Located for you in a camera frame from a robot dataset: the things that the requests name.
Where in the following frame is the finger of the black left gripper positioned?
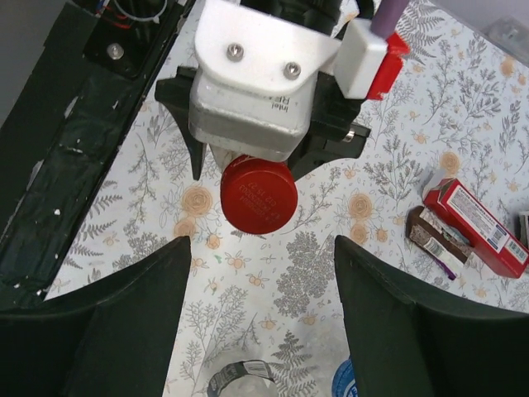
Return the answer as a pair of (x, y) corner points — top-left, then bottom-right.
(165, 104), (206, 180)

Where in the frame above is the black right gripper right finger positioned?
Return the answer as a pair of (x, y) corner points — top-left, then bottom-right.
(334, 236), (528, 396)

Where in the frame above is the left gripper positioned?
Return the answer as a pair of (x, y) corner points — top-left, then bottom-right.
(155, 0), (372, 181)

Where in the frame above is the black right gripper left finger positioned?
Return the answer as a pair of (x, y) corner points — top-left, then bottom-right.
(1, 237), (191, 396)

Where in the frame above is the white blue Pocari cap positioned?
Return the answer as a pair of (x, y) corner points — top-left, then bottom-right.
(331, 359), (359, 397)

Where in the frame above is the red bottle cap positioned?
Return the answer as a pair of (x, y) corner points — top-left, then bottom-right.
(220, 155), (298, 235)

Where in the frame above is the clear dark-label bottle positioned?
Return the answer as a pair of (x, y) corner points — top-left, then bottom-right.
(207, 360), (279, 397)

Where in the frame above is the brown snack bar wrapper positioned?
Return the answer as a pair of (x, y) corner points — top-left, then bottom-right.
(406, 206), (474, 280)

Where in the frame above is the black base bar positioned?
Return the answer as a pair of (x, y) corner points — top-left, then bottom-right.
(1, 1), (193, 309)

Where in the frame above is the red cardboard box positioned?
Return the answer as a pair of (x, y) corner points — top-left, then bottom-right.
(422, 168), (528, 279)

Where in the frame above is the floral table mat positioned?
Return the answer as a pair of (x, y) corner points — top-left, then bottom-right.
(48, 1), (528, 396)

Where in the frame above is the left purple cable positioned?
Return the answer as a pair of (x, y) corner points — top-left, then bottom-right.
(369, 0), (404, 41)

